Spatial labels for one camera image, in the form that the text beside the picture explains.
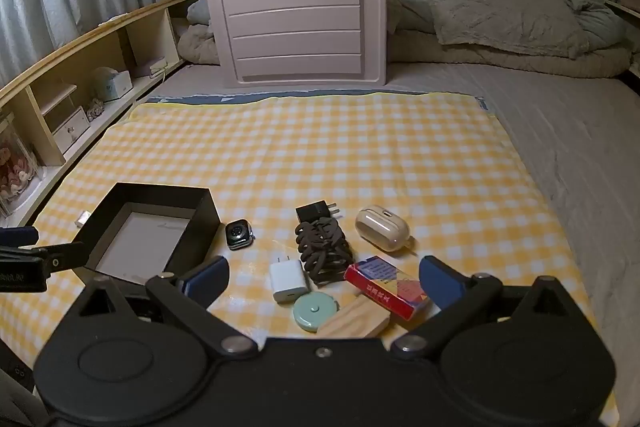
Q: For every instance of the light wooden block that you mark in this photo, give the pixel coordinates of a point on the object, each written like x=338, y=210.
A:
x=357, y=319

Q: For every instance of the beige pillow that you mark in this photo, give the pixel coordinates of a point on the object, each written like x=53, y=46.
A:
x=500, y=7

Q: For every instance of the grey pillow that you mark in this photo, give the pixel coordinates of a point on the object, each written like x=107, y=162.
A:
x=198, y=12

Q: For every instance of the pink plastic board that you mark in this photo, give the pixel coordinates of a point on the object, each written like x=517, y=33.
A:
x=295, y=17

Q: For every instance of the black wall charger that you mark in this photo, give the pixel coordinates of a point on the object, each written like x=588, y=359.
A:
x=312, y=212

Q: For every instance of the black cardboard box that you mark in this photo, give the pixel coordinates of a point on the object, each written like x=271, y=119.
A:
x=200, y=219

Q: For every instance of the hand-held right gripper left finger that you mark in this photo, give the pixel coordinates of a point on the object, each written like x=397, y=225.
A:
x=207, y=281

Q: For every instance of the red blue card box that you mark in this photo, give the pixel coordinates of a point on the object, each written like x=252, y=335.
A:
x=385, y=284

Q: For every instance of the blue grey mat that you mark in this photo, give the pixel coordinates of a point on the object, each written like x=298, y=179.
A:
x=260, y=99

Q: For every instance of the small silver white packet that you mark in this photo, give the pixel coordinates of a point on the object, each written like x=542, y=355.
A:
x=81, y=220

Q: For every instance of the black smartwatch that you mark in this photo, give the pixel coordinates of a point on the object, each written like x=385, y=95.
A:
x=239, y=234

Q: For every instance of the small white drawer box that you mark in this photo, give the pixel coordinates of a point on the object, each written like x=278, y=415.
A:
x=70, y=129

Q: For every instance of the white wall charger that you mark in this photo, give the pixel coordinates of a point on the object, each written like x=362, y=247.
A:
x=289, y=279

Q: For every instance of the small grey ornament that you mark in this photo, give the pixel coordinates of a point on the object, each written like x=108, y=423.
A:
x=95, y=108

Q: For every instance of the yellow checked blanket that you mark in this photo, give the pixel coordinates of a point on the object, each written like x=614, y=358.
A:
x=350, y=147

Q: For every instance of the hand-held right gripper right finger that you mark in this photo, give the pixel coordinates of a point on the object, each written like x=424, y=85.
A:
x=441, y=284

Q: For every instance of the grey blue bedding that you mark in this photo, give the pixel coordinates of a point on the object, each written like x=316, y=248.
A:
x=600, y=27

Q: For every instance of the mint green tape measure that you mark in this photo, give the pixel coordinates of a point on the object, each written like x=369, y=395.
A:
x=314, y=313

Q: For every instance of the beige folded quilt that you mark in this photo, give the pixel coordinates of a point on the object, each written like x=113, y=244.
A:
x=500, y=59

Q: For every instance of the white tissue box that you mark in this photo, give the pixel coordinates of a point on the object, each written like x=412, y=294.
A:
x=112, y=84

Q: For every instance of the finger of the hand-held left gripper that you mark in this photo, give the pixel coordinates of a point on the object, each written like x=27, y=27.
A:
x=17, y=237
x=55, y=257

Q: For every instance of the beige earbuds case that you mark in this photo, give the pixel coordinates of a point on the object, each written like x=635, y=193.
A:
x=382, y=229

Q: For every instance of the clear jar with dolls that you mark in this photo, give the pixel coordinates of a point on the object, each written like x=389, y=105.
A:
x=17, y=167

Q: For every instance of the wooden bedside shelf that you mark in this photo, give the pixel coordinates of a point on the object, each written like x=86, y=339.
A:
x=75, y=52

